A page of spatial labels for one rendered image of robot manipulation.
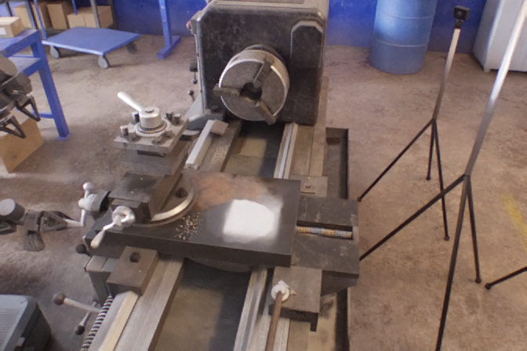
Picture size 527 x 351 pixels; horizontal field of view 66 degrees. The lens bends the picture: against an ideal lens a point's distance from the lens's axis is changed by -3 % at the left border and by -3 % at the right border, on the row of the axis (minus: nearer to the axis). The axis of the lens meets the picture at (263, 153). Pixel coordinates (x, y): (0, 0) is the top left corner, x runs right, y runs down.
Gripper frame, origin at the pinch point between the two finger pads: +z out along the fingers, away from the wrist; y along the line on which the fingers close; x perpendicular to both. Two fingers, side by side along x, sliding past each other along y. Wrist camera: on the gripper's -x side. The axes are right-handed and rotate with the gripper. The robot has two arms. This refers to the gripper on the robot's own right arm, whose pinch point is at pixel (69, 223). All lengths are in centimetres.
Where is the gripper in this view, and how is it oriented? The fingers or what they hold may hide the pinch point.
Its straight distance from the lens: 150.6
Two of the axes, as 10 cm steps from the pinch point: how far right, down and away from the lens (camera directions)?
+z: 9.9, 0.9, -1.3
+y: -1.2, -1.4, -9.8
